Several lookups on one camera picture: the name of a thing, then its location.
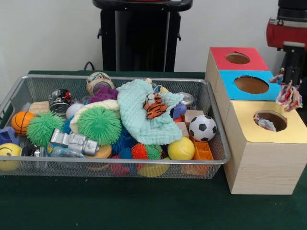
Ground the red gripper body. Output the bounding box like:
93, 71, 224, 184
266, 23, 307, 51

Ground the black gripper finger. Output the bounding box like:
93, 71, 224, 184
283, 49, 295, 84
294, 49, 306, 85

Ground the colourful patterned cloth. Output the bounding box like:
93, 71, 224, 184
268, 68, 303, 112

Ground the large polka dot cloth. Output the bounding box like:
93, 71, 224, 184
253, 114, 278, 132

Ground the wooden box with three holes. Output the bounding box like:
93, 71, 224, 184
204, 46, 307, 195

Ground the silver mesh bin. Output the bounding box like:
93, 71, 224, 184
0, 74, 231, 180

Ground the black and white soccer ball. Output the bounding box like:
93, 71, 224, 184
189, 115, 218, 142

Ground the yellow tennis ball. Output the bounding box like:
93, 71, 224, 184
167, 136, 196, 161

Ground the small tiger plush toy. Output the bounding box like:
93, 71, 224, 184
143, 93, 168, 120

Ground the mint green cloth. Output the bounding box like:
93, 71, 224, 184
116, 79, 184, 146

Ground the large green spiky ball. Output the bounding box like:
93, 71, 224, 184
78, 106, 123, 147

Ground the small white ball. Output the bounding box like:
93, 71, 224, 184
65, 103, 85, 119

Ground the dark green tablecloth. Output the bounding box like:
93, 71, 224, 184
0, 69, 307, 230

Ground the silver robot toy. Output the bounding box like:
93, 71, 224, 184
50, 128, 100, 158

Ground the black and red can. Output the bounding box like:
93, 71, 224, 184
48, 89, 73, 118

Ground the small wooden block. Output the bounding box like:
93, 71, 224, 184
28, 101, 50, 115

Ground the small green spiky ball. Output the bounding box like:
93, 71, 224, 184
26, 110, 65, 147

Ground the orange basketball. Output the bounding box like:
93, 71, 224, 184
11, 111, 35, 137

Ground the yellow smiley ball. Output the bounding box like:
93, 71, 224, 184
0, 143, 22, 172

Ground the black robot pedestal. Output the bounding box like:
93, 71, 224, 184
92, 0, 194, 72

